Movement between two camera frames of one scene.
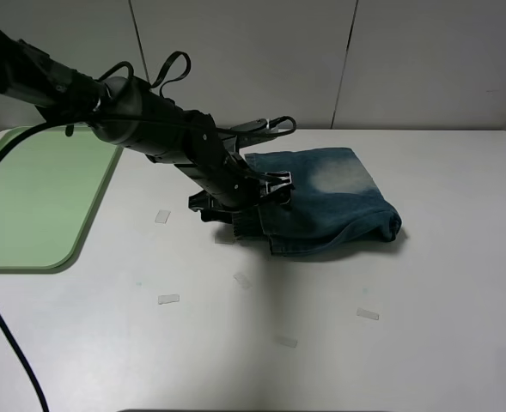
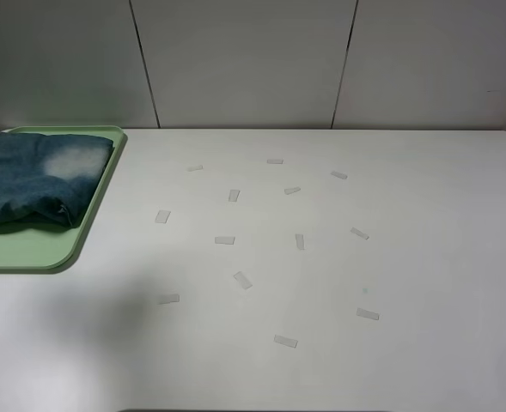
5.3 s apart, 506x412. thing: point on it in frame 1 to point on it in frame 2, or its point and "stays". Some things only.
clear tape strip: x=286 y=341 stays
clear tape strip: x=162 y=216 stays
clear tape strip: x=168 y=299 stays
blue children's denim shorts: x=334 y=203 to x=44 y=178
